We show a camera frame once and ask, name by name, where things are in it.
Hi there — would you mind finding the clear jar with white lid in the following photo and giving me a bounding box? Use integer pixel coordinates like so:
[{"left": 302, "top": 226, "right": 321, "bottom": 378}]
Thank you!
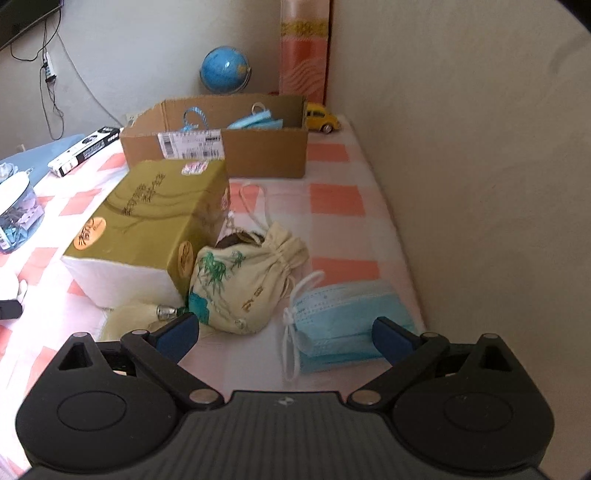
[{"left": 0, "top": 170, "right": 45, "bottom": 256}]

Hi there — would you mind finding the black wall television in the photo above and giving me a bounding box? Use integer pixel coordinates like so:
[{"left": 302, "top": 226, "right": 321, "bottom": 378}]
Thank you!
[{"left": 0, "top": 0, "right": 64, "bottom": 51}]

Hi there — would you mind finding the white power strip with cables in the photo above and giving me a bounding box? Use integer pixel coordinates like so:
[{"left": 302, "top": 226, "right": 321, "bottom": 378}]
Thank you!
[{"left": 9, "top": 21, "right": 65, "bottom": 140}]

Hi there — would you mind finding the yellow toy car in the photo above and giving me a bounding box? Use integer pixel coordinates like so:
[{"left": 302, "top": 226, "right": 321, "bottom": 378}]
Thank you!
[{"left": 305, "top": 102, "right": 342, "bottom": 136}]

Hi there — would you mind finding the white cord loop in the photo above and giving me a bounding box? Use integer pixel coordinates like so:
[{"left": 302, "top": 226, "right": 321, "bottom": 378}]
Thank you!
[{"left": 226, "top": 180, "right": 273, "bottom": 238}]

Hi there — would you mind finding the pink white checkered tablecloth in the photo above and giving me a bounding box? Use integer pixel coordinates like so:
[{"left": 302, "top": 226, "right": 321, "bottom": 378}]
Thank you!
[{"left": 0, "top": 124, "right": 428, "bottom": 476}]

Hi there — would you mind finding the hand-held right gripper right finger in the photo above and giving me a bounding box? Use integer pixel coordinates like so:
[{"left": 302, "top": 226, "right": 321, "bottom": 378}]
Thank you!
[{"left": 346, "top": 316, "right": 529, "bottom": 411}]

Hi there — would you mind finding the gold green tissue pack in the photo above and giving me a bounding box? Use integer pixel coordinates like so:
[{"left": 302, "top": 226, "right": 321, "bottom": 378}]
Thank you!
[{"left": 61, "top": 159, "right": 232, "bottom": 309}]

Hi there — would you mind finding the cream bamboo print drawstring pouch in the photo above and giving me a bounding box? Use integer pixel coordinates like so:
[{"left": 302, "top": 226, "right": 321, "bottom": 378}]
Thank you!
[{"left": 188, "top": 222, "right": 310, "bottom": 334}]

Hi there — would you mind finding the blue white fringed scarf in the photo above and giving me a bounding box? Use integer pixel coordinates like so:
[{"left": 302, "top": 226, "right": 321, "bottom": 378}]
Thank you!
[{"left": 0, "top": 161, "right": 34, "bottom": 183}]

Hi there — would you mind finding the blue desk globe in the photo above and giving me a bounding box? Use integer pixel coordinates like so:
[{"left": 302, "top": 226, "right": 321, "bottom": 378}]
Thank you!
[{"left": 199, "top": 45, "right": 252, "bottom": 96}]

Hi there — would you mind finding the grey wall cable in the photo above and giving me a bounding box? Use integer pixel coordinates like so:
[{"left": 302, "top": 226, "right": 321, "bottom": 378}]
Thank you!
[{"left": 58, "top": 34, "right": 127, "bottom": 127}]

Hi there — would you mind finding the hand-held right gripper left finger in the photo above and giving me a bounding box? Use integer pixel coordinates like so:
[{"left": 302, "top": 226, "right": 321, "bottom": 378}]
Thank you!
[{"left": 46, "top": 312, "right": 225, "bottom": 411}]

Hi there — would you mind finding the pink patterned curtain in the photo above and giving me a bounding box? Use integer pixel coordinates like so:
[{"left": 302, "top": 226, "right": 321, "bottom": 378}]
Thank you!
[{"left": 279, "top": 0, "right": 332, "bottom": 104}]

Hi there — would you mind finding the blue face mask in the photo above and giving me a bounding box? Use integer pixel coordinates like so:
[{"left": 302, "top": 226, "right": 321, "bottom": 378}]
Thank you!
[
  {"left": 280, "top": 271, "right": 419, "bottom": 381},
  {"left": 226, "top": 102, "right": 284, "bottom": 131}
]

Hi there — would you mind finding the black and white pen box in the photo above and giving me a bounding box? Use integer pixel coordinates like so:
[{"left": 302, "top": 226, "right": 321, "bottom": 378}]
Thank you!
[{"left": 47, "top": 127, "right": 122, "bottom": 178}]

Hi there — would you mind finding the brown cardboard box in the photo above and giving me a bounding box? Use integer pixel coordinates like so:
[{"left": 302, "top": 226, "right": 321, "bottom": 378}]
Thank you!
[{"left": 120, "top": 93, "right": 309, "bottom": 179}]

